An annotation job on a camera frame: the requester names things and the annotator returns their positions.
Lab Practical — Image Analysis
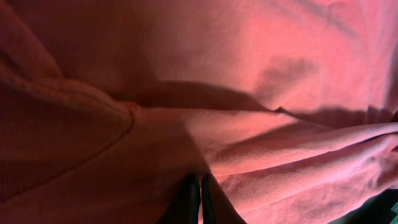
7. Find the red-orange t-shirt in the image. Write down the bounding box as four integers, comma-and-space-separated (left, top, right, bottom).
1, 1, 397, 223

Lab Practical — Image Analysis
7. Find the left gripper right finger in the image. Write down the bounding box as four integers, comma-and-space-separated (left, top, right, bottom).
201, 174, 246, 224

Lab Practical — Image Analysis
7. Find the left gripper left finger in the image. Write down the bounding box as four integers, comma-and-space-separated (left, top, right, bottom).
157, 175, 201, 224

